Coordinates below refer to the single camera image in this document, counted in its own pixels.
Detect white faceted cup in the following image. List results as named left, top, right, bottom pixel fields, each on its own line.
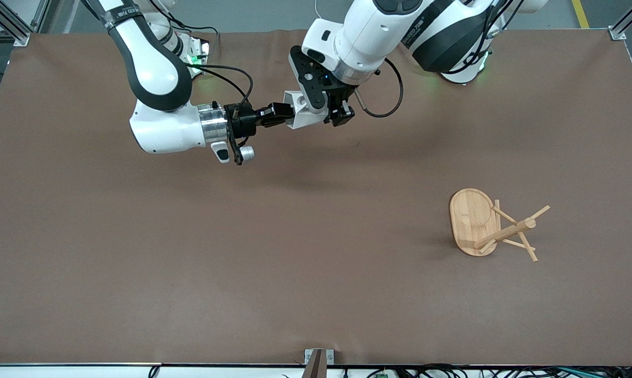
left=284, top=90, right=328, bottom=130

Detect wooden cup rack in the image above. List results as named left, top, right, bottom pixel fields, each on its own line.
left=449, top=188, right=551, bottom=262

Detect silver base connector box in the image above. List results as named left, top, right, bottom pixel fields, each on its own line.
left=189, top=37, right=210, bottom=75

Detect brown table cover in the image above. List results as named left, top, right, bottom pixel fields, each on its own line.
left=0, top=29, right=632, bottom=366

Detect grey metal beam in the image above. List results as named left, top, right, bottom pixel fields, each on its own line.
left=29, top=0, right=80, bottom=34

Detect black base cable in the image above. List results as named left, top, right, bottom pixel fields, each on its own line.
left=169, top=21, right=220, bottom=53

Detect aluminium frame post with bracket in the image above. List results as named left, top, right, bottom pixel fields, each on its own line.
left=608, top=0, right=632, bottom=42
left=0, top=0, right=31, bottom=47

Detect silver metal bracket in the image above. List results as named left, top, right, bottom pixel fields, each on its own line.
left=304, top=349, right=335, bottom=366

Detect dark camera mount post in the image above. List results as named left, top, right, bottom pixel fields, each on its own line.
left=301, top=350, right=327, bottom=378

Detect black tangled cables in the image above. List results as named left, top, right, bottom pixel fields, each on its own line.
left=368, top=363, right=632, bottom=378

